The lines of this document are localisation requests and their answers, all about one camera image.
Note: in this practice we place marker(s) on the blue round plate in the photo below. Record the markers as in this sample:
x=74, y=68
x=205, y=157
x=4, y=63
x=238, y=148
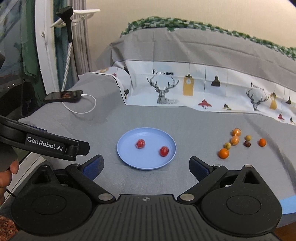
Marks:
x=147, y=158

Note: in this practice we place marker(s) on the wrapped red fruit right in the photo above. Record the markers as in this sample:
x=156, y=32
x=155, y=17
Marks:
x=164, y=151

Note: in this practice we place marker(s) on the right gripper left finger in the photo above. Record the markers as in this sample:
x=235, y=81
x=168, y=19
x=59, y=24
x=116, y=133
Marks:
x=84, y=175

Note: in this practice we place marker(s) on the white door frame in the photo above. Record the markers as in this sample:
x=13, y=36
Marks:
x=45, y=43

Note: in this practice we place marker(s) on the yellow-green small fruit left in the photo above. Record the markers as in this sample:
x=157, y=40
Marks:
x=227, y=145

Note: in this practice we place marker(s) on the dark red jujube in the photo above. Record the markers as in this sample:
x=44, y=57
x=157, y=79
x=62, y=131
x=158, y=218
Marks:
x=247, y=144

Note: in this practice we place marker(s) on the small orange tangerine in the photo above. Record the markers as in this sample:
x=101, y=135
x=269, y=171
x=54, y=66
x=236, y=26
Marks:
x=262, y=142

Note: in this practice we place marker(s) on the person's left hand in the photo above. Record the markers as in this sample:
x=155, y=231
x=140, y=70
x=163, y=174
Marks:
x=6, y=177

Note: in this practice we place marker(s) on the orange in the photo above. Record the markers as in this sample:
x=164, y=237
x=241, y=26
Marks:
x=236, y=132
x=235, y=140

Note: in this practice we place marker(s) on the grey printed sofa cover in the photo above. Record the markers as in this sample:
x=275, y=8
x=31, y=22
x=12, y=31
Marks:
x=195, y=85

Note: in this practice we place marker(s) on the white hanger rack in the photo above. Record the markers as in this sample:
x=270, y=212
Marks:
x=78, y=15

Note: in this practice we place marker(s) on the black smartphone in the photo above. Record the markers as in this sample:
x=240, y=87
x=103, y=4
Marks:
x=64, y=96

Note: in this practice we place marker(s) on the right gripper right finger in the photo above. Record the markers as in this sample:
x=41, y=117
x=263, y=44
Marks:
x=208, y=176

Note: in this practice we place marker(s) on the large orange tangerine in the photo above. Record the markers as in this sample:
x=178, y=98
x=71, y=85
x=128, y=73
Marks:
x=223, y=153

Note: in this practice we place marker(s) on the wrapped red fruit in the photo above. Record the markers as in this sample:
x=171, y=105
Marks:
x=140, y=144
x=164, y=151

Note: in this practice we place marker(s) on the wrapped red fruit left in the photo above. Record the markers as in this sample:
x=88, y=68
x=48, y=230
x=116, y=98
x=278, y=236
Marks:
x=140, y=144

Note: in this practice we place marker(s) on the green checkered blanket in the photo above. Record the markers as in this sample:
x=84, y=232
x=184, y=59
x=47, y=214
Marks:
x=173, y=24

